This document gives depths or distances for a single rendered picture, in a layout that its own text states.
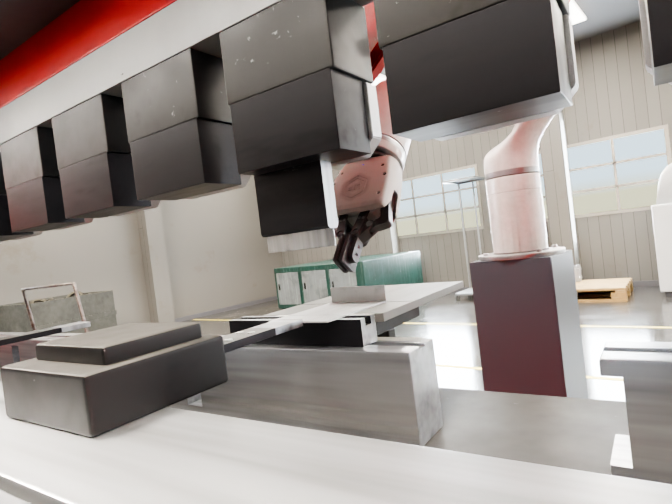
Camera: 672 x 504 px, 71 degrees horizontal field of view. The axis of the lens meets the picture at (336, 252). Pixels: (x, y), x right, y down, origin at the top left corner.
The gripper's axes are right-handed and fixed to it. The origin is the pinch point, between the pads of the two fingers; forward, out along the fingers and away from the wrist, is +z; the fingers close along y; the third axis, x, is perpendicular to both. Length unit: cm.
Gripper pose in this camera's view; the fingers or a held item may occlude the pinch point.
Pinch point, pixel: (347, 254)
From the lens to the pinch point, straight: 62.0
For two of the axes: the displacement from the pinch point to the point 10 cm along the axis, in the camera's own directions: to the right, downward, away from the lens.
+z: -2.7, 8.1, -5.2
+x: 5.1, 5.7, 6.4
